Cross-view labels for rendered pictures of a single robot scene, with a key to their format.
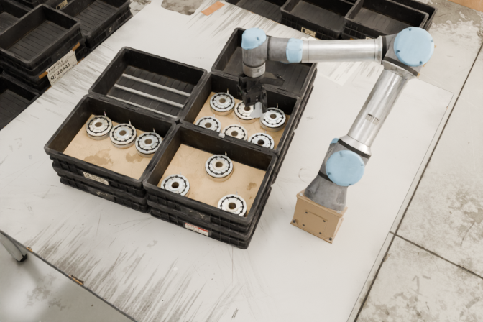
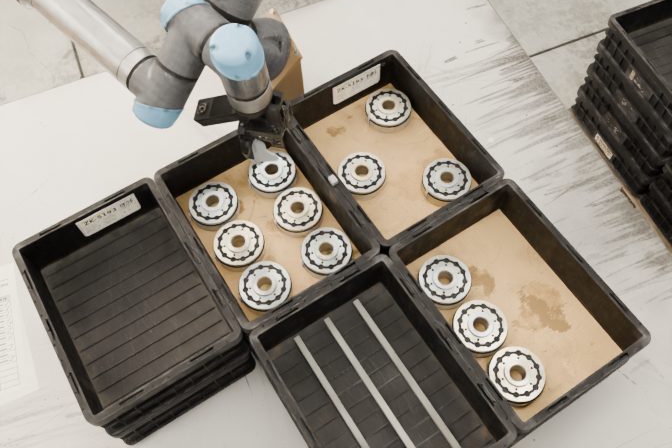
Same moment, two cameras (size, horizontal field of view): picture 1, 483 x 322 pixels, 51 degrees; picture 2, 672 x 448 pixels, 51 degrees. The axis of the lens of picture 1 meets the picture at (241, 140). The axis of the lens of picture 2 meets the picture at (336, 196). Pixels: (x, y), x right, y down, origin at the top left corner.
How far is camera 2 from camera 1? 179 cm
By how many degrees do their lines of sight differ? 62
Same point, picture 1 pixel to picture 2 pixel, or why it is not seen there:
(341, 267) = (296, 36)
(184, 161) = (403, 224)
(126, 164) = (497, 274)
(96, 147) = (536, 340)
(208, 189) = (397, 160)
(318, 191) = (275, 33)
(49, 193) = (634, 362)
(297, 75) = (83, 275)
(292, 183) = not seen: hidden behind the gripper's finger
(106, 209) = not seen: hidden behind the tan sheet
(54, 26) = not seen: outside the picture
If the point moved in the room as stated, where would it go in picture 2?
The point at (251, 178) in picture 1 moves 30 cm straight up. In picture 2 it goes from (326, 140) to (319, 50)
